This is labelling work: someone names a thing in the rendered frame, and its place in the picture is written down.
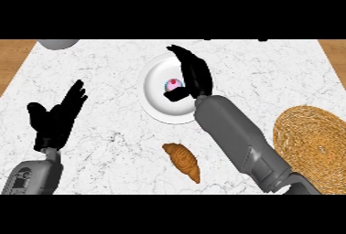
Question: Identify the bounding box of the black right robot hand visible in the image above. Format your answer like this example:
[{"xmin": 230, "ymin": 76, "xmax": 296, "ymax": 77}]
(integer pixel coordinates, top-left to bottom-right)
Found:
[{"xmin": 163, "ymin": 44, "xmax": 215, "ymax": 103}]

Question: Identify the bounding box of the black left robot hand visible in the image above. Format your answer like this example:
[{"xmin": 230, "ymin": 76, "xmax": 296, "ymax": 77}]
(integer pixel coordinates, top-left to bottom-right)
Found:
[{"xmin": 26, "ymin": 79, "xmax": 89, "ymax": 152}]

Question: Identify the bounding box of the pink frosted cupcake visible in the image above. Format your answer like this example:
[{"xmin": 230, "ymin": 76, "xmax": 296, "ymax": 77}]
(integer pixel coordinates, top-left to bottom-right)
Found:
[{"xmin": 165, "ymin": 78, "xmax": 185, "ymax": 93}]

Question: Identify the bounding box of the white round plate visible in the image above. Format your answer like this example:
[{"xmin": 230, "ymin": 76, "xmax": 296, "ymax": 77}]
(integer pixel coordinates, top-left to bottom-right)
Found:
[{"xmin": 137, "ymin": 52, "xmax": 213, "ymax": 125}]

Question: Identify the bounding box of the round woven wicker placemat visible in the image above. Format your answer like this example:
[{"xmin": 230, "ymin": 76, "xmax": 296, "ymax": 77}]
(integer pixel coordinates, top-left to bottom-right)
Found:
[{"xmin": 273, "ymin": 105, "xmax": 346, "ymax": 196}]

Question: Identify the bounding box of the grey rounded bowl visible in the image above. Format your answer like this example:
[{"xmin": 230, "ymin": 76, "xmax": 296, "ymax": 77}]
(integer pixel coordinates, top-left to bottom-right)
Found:
[{"xmin": 37, "ymin": 39, "xmax": 82, "ymax": 51}]

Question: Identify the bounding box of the brown croissant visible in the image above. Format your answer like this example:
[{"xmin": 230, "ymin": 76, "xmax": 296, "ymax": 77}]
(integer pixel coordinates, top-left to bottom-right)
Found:
[{"xmin": 162, "ymin": 143, "xmax": 202, "ymax": 185}]

